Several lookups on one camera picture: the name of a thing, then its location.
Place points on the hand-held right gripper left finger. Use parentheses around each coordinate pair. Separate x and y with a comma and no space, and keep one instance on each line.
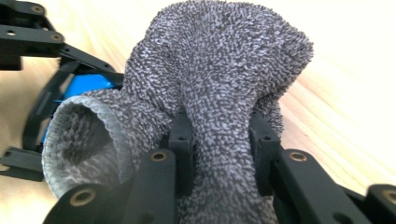
(182,137)

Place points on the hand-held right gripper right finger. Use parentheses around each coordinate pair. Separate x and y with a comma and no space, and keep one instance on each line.
(264,140)

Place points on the grey fuzzy sock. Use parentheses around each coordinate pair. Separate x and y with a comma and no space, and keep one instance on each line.
(218,77)

